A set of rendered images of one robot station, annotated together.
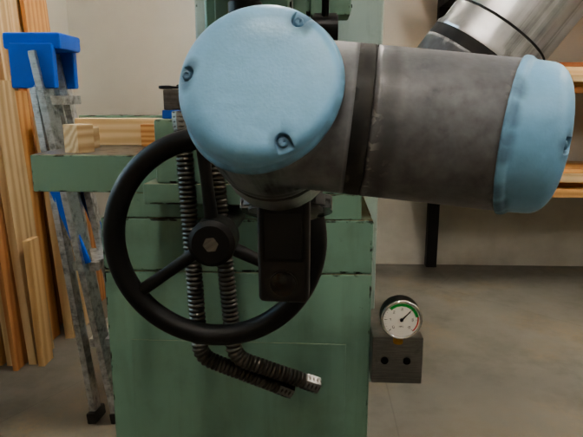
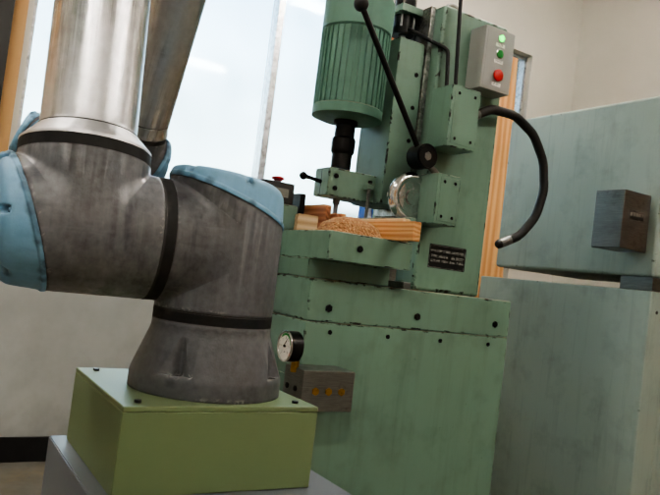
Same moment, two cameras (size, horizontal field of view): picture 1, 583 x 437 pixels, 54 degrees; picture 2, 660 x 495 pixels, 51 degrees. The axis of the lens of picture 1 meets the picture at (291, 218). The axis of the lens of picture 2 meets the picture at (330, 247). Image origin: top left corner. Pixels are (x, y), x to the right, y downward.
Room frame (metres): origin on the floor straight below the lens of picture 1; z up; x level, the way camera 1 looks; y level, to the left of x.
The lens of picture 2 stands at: (0.10, -1.35, 0.81)
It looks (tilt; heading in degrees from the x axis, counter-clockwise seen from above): 2 degrees up; 57
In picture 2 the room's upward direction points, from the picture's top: 7 degrees clockwise
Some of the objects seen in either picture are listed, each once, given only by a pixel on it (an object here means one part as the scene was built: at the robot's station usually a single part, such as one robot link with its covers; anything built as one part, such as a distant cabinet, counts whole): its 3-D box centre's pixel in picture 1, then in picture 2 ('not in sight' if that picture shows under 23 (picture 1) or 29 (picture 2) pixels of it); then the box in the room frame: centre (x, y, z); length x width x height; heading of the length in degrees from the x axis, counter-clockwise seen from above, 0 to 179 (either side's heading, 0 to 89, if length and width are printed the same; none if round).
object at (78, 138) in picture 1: (78, 138); not in sight; (0.94, 0.35, 0.92); 0.04 x 0.03 x 0.05; 59
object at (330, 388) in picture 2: (394, 344); (317, 387); (0.89, -0.17, 0.58); 0.12 x 0.08 x 0.08; 177
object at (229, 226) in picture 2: not in sight; (215, 241); (0.47, -0.53, 0.83); 0.17 x 0.15 x 0.18; 175
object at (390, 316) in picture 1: (399, 321); (292, 351); (0.82, -0.17, 0.65); 0.06 x 0.04 x 0.08; 87
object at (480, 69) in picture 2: not in sight; (490, 62); (1.36, -0.08, 1.40); 0.10 x 0.06 x 0.16; 177
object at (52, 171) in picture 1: (224, 170); (287, 245); (0.94, 0.11, 0.87); 0.61 x 0.30 x 0.06; 87
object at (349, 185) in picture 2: not in sight; (345, 189); (1.07, 0.08, 1.03); 0.14 x 0.07 x 0.09; 177
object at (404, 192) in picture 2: not in sight; (410, 197); (1.17, -0.05, 1.02); 0.12 x 0.03 x 0.12; 177
